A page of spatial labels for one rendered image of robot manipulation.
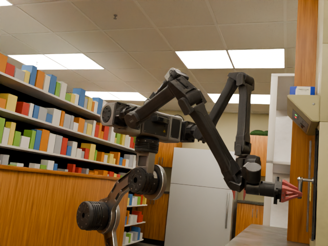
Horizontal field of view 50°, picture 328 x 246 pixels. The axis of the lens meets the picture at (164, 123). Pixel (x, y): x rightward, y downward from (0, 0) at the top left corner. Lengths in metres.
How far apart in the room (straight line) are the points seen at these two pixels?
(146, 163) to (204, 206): 4.50
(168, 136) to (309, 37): 0.89
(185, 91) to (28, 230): 1.98
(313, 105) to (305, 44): 0.54
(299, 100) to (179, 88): 0.45
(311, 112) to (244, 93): 0.58
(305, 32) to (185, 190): 4.92
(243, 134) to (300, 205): 0.42
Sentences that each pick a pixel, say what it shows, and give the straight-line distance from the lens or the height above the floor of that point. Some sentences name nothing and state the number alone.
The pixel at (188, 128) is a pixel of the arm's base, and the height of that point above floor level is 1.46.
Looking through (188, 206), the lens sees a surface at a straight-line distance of 6.46.
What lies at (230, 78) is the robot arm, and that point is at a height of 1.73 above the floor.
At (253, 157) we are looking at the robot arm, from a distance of 1.78.
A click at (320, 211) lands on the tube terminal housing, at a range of 1.37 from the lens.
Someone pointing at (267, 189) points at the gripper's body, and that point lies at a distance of 1.43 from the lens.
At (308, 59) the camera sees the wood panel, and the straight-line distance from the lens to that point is 1.86.
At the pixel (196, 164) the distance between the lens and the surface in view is 6.45.
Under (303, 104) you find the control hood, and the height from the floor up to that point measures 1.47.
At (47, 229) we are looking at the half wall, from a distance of 3.21.
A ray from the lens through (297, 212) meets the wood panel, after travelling 1.74.
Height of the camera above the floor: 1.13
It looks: 10 degrees up
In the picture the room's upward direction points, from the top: 6 degrees clockwise
